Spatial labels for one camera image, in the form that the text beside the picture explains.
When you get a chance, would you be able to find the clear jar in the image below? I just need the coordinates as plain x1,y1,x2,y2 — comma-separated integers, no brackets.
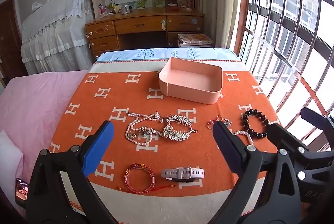
177,0,195,9

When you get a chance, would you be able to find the orange patterned blanket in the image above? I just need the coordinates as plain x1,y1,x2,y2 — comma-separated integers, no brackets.
49,59,281,224

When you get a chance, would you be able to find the smartphone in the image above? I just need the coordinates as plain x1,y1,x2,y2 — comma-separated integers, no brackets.
15,178,30,210

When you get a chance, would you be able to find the small pearl bracelet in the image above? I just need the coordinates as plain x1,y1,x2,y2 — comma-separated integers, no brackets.
233,130,255,146

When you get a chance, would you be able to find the wooden desk with drawers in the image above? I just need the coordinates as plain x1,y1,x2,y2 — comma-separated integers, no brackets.
85,7,205,62

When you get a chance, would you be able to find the red bangle with cord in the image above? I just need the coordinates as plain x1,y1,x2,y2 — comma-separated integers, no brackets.
116,163,175,193

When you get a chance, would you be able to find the light blue tree-print cloth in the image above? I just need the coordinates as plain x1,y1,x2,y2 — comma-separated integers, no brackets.
95,48,242,62

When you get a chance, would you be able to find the white strap watch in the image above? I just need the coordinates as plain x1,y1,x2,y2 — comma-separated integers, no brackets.
161,167,205,183

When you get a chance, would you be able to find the white lace covered furniture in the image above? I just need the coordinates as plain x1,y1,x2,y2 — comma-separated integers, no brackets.
20,0,96,75

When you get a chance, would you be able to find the black bead bracelet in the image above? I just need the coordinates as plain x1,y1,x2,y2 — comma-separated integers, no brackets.
242,108,270,139

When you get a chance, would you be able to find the long pearl necklace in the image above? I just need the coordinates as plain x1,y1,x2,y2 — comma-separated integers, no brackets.
126,112,167,146

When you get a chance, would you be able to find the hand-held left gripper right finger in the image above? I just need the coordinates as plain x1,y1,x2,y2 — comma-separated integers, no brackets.
207,121,303,224

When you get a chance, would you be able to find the metal window grille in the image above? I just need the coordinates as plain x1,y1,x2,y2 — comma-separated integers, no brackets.
230,0,334,146

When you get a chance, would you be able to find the pink storage box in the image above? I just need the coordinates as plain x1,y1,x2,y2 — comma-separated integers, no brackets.
158,56,223,105

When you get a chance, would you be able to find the silver rhinestone hair comb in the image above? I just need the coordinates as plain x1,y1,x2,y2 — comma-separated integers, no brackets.
141,114,198,141

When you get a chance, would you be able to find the brown wooden door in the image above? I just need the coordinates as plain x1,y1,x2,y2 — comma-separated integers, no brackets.
0,0,28,81

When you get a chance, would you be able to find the stack of magazines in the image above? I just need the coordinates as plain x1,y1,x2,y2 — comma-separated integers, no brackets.
177,33,213,48

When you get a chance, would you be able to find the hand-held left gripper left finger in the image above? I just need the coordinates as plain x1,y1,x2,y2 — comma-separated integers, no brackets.
25,120,118,224

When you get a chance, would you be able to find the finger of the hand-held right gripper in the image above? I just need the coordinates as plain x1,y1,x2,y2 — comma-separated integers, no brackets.
266,122,310,159
300,107,334,133

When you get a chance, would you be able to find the pink bedsheet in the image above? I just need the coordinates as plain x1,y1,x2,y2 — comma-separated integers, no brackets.
0,70,90,214

